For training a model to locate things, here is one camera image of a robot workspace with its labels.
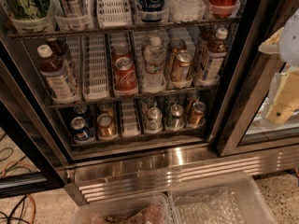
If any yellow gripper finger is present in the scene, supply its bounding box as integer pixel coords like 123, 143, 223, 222
258, 27, 283, 54
265, 67, 299, 125

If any blue pepsi can shelf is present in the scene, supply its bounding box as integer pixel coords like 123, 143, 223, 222
137, 0, 164, 22

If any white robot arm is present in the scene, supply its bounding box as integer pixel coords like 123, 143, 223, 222
258, 9, 299, 125

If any glass fridge door right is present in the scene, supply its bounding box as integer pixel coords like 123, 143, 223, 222
217, 0, 298, 156

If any glass fridge door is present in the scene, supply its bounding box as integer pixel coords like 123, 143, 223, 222
217, 0, 298, 156
0, 40, 66, 198

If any front gold can bottom right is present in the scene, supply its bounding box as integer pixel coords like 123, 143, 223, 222
187, 102, 206, 126

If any gold can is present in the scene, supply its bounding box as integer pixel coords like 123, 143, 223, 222
167, 38, 186, 72
185, 91, 200, 113
171, 50, 192, 82
187, 102, 206, 126
97, 113, 117, 138
97, 102, 114, 117

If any rear gold can bottom right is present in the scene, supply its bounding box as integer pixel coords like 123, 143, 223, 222
185, 91, 200, 113

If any front gold can middle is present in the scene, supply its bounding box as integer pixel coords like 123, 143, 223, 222
171, 50, 192, 82

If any rear gold can middle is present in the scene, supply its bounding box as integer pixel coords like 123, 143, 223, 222
167, 38, 186, 72

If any rear green can bottom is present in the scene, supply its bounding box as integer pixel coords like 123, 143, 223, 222
164, 95, 178, 112

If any clear water bottle middle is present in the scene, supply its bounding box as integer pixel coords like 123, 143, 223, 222
143, 36, 165, 88

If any front silver can bottom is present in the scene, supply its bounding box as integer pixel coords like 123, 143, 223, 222
146, 107, 162, 132

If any silver can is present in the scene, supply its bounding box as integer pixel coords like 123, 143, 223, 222
146, 107, 162, 132
141, 96, 157, 115

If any rear silver can bottom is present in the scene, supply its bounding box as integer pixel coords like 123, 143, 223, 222
141, 96, 157, 115

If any front red coca-cola can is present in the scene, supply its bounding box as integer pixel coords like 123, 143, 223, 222
113, 57, 137, 91

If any red coca-cola can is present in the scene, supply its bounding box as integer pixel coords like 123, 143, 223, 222
113, 57, 137, 91
111, 44, 132, 62

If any rear red coca-cola can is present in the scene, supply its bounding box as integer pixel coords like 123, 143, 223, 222
111, 44, 132, 62

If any empty white tray bottom shelf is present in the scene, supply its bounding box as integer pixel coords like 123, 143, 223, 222
121, 99, 141, 137

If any empty white tray shelf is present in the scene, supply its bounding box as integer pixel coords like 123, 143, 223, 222
82, 35, 109, 102
121, 99, 141, 137
97, 0, 132, 28

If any empty white tray upper shelf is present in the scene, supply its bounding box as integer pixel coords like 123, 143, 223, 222
97, 0, 132, 28

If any empty white tray middle shelf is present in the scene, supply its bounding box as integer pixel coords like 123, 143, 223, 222
82, 35, 109, 102

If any rear gold can bottom left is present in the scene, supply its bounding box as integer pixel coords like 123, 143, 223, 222
97, 102, 114, 117

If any front gold can bottom left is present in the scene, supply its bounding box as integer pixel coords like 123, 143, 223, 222
97, 113, 117, 138

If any rear blue pepsi can bottom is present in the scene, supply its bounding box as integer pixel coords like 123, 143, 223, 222
73, 105, 92, 122

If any blue pepsi can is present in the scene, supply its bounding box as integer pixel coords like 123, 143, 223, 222
73, 105, 92, 122
71, 117, 93, 142

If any front blue pepsi can bottom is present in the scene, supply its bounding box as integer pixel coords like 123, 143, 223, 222
71, 117, 93, 142

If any steel fridge base grille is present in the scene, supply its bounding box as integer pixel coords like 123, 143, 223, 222
64, 145, 299, 206

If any green drink can upper shelf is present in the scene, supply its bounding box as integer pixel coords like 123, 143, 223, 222
6, 0, 50, 20

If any glass fridge door left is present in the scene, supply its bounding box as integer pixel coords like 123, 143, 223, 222
0, 40, 66, 198

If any front tea bottle right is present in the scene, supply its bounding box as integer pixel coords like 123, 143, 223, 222
198, 27, 228, 81

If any tea bottle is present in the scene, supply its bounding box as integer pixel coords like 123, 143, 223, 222
37, 45, 78, 104
198, 27, 228, 81
47, 38, 69, 59

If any clear plastic bin right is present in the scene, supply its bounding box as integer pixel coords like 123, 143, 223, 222
168, 172, 278, 224

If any clear plastic bin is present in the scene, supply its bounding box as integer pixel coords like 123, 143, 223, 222
168, 172, 278, 224
69, 193, 174, 224

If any bubble wrap sheet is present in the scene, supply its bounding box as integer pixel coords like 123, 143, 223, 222
174, 187, 245, 224

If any clear plastic bin left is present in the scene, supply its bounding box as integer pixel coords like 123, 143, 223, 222
69, 193, 174, 224

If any rear tea bottle left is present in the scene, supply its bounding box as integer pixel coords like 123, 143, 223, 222
47, 38, 69, 59

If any front tea bottle left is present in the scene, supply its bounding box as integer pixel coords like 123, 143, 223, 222
37, 45, 78, 104

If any black cable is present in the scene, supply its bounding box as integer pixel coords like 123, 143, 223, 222
0, 133, 29, 224

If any orange cable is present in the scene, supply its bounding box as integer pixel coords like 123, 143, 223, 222
0, 161, 38, 224

